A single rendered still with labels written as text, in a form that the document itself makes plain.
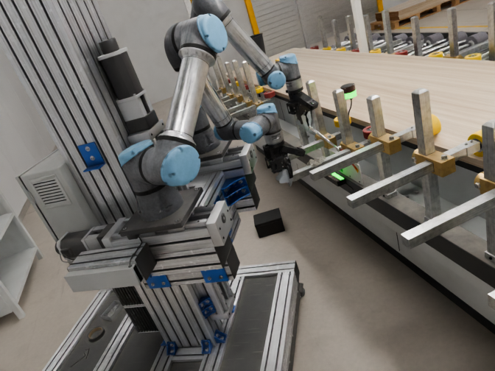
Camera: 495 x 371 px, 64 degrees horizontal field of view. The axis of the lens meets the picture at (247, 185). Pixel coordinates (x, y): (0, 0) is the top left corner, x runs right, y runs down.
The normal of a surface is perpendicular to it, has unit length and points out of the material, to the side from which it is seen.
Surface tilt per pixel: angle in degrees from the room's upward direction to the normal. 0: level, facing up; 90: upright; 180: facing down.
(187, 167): 95
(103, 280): 90
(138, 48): 90
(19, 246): 90
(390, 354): 0
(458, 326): 0
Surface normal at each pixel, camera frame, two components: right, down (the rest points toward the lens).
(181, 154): 0.76, 0.17
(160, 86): 0.30, 0.34
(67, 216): -0.19, 0.49
